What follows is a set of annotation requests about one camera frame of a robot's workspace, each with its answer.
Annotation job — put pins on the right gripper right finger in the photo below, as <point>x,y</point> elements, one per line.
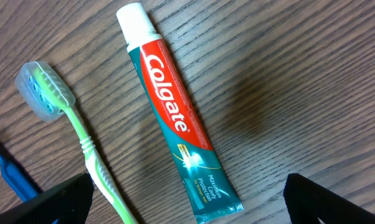
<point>308,202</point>

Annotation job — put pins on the Colgate toothpaste tube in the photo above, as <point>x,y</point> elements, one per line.
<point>209,190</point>

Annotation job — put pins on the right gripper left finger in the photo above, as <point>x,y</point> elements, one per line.
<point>68,202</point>

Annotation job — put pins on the blue disposable razor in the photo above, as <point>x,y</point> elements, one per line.
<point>20,182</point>

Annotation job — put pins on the green white toothbrush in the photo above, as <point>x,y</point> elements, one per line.
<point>49,98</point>

